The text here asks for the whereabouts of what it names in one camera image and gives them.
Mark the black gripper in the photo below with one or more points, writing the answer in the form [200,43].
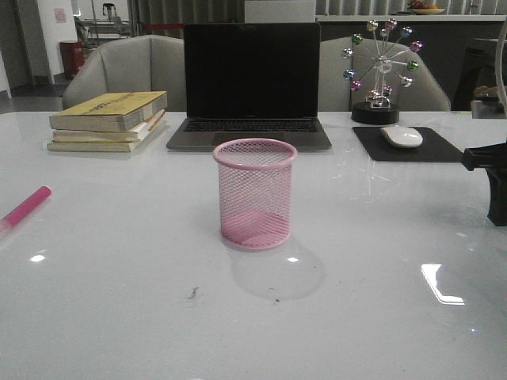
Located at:
[493,160]

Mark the pink marker pen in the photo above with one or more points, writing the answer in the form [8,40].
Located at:
[25,208]

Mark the pink mesh pen holder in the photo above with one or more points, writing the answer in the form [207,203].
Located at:
[255,183]

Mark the black mouse pad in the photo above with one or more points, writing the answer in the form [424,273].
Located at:
[434,147]

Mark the white computer mouse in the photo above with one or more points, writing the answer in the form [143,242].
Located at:
[402,137]

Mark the ferris wheel desk ornament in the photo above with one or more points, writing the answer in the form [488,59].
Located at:
[376,108]

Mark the right grey armchair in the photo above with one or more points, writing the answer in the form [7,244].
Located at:
[412,91]

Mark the grey armchair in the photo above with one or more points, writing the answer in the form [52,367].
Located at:
[143,63]
[412,91]

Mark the fruit bowl on counter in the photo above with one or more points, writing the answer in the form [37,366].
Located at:
[423,8]

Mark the white filing cabinet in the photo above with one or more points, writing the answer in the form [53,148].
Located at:
[279,11]

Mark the grey open laptop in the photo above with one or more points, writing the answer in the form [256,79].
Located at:
[246,80]

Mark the left grey armchair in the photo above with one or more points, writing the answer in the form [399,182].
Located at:
[143,63]

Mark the middle white book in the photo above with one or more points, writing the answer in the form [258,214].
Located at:
[135,134]

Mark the top yellow book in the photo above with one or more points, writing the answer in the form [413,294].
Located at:
[113,112]

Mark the bottom pale book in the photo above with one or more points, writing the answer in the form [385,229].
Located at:
[94,146]

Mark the red bin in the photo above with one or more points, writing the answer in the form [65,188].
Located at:
[72,57]

